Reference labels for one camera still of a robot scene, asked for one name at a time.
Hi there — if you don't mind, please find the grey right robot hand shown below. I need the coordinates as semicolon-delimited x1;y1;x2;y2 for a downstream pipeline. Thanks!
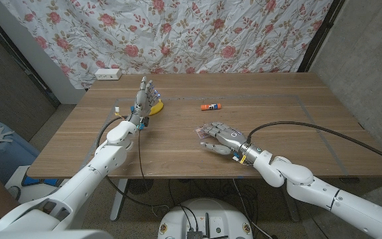
199;121;264;166

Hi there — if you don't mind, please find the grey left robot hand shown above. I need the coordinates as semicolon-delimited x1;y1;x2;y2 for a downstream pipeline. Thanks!
127;76;162;129

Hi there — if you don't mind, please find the clear eyeshadow palette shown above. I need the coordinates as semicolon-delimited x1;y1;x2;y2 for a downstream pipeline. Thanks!
195;126;210;140

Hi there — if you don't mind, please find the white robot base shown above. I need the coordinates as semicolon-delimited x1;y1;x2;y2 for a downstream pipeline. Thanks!
157;198;254;239

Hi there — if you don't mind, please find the yellow toy banana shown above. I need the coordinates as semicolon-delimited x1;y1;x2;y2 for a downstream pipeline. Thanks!
148;98;164;117

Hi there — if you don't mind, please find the orange glue stick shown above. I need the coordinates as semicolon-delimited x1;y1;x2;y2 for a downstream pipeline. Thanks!
200;103;222;112

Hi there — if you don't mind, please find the white power strip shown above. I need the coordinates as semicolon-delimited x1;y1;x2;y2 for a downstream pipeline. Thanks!
94;68;123;81

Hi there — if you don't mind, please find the floral backdrop cloth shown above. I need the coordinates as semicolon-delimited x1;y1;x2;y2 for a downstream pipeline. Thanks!
0;0;334;90

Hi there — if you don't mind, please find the dark round floor fan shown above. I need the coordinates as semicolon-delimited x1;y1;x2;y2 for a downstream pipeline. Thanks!
127;178;155;196

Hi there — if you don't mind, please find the grey table leg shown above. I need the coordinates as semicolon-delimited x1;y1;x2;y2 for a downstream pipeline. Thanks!
281;195;301;223

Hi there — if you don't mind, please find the white table leg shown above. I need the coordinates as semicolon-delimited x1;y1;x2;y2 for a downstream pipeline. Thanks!
109;178;129;222

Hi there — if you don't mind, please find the blue flat item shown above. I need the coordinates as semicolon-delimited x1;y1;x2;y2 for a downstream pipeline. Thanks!
21;175;60;188

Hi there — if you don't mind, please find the black backdrop pole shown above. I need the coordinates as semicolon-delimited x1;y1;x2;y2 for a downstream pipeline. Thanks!
296;0;346;73

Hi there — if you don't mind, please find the white floor platform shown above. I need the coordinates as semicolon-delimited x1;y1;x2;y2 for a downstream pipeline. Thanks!
4;165;66;204

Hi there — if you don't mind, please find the blue storage bin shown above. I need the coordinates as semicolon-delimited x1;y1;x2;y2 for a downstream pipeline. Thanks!
0;121;41;182

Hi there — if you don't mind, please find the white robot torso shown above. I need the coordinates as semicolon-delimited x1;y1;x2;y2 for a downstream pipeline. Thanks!
0;229;114;239

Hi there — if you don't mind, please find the thin black left arm wire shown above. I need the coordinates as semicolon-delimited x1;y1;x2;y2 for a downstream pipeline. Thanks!
137;129;145;180

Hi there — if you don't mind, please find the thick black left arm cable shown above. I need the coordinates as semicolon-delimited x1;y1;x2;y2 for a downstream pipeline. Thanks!
95;115;171;209

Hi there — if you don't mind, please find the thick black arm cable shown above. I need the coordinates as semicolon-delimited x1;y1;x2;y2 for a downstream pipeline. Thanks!
245;120;382;167
95;115;171;209

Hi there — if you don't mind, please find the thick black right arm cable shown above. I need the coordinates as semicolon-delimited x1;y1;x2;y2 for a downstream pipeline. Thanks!
245;120;382;167

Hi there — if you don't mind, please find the black wall trim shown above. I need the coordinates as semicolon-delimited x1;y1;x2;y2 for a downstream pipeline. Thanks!
0;5;62;108

